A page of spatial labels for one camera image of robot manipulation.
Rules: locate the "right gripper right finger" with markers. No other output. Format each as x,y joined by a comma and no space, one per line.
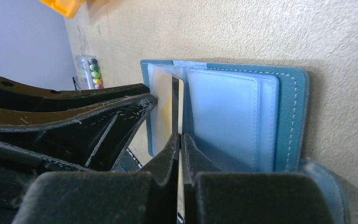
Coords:
212,196

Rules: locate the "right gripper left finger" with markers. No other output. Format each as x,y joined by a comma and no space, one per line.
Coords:
147,196

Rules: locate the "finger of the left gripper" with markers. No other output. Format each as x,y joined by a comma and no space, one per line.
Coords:
21,97

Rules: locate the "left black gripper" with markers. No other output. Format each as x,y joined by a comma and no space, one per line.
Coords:
42,153

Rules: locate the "blue card holder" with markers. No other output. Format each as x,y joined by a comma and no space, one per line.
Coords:
247,117

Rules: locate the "marker pen pack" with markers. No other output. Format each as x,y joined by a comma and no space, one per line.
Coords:
88,72

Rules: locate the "left yellow bin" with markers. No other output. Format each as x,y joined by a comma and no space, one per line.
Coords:
66,8

